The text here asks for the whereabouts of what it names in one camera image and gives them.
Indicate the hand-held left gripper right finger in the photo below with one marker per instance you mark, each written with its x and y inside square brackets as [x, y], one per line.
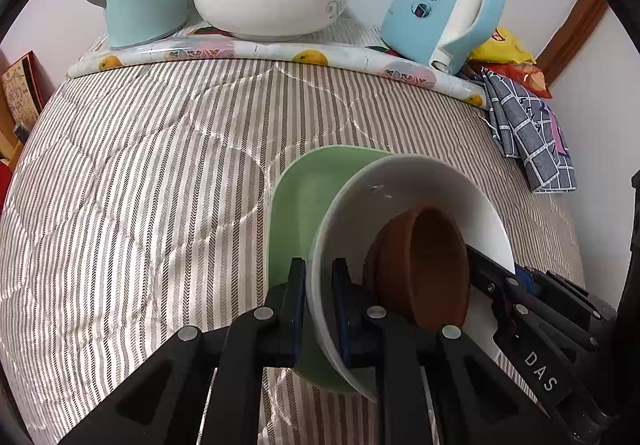
[342, 310]

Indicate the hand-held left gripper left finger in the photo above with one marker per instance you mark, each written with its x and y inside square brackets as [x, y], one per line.
[297, 305]

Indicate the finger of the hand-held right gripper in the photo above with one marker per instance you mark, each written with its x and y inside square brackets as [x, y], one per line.
[500, 282]
[565, 305]

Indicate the brown bowl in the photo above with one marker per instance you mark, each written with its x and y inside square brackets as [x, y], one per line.
[430, 265]

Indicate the green plate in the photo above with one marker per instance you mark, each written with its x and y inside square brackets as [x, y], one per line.
[300, 205]

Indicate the grey plaid cloth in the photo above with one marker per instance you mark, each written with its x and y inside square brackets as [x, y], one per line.
[525, 135]

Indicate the striped quilted blanket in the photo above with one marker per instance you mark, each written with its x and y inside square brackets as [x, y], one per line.
[125, 200]

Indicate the red snack bag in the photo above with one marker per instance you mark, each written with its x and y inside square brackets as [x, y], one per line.
[530, 77]

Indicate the yellow snack bag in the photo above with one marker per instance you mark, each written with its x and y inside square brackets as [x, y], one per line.
[505, 47]

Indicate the fruit print table mat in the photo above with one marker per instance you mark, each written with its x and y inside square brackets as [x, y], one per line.
[250, 49]

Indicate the light blue and white kettle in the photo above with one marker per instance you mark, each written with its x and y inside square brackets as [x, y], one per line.
[415, 10]

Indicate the white bowl with grey swirls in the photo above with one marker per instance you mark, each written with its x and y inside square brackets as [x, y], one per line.
[265, 12]

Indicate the wooden door frame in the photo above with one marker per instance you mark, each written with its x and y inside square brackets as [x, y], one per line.
[575, 32]

